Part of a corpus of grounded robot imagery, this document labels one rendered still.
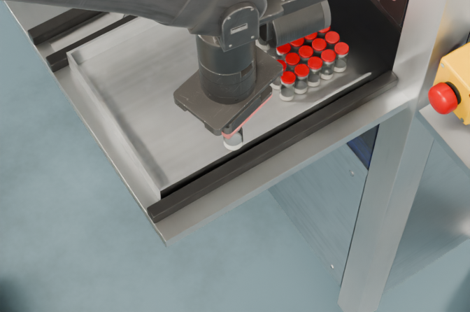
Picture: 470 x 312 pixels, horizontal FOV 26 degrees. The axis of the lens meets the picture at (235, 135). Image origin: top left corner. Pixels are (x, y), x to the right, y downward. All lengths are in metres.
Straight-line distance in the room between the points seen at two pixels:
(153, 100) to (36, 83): 1.14
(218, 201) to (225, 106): 0.35
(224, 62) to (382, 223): 0.87
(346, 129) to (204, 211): 0.23
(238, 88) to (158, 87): 0.46
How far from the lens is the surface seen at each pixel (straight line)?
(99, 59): 1.48
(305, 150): 1.40
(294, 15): 0.96
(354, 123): 1.42
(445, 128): 1.44
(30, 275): 2.31
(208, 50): 0.95
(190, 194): 1.34
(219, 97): 1.01
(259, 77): 1.04
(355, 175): 1.76
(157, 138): 1.40
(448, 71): 1.31
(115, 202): 2.36
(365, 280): 2.01
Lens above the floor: 2.09
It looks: 60 degrees down
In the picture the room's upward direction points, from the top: straight up
